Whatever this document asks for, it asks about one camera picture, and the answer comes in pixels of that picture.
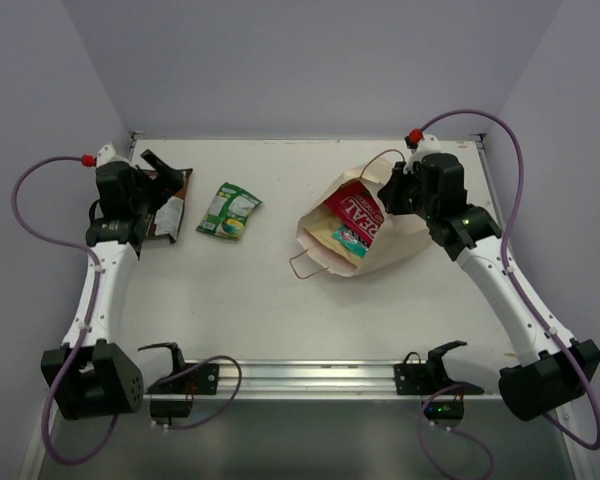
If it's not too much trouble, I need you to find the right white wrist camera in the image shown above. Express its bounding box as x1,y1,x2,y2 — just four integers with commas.
403,129,442,174

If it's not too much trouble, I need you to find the teal snack packet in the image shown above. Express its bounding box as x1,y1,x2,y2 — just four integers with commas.
332,225,370,258

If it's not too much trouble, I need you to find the green snack packet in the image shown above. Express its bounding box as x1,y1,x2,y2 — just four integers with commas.
196,182,262,241

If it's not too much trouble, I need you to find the black control box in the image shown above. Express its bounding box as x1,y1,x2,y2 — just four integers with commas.
424,400,465,428
149,398,193,425

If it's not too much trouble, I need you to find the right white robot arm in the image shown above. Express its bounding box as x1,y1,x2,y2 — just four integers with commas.
378,153,600,421

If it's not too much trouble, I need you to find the aluminium front rail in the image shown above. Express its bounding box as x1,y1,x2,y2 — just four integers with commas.
144,354,500,401

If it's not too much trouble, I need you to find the right black control box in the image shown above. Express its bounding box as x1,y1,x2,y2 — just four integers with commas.
424,400,465,428

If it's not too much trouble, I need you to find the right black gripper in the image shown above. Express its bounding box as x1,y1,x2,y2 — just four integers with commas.
379,161,438,223

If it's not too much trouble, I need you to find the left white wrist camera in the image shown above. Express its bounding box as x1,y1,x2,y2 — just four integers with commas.
96,143,129,168

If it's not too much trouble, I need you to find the brown candy packet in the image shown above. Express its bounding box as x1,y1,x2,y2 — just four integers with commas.
146,168,194,244

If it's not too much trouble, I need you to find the red snack packet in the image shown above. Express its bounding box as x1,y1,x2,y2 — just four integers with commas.
323,180,384,247

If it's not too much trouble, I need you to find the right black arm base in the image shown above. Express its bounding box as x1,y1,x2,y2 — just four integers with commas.
393,340,468,396

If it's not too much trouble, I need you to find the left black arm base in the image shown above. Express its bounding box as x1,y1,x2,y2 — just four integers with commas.
137,342,219,396

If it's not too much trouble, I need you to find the beige paper bag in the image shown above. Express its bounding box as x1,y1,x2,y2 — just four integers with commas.
296,150,432,278

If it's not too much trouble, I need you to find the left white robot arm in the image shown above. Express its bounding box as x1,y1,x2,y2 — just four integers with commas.
41,145,186,420

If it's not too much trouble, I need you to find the left black control box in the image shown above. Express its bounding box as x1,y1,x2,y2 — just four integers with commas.
149,398,193,425

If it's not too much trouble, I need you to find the yellow snack packet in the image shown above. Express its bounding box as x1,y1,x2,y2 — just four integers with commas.
304,207,361,267

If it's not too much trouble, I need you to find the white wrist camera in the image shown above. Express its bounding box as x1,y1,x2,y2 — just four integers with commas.
403,129,442,174
96,143,129,168

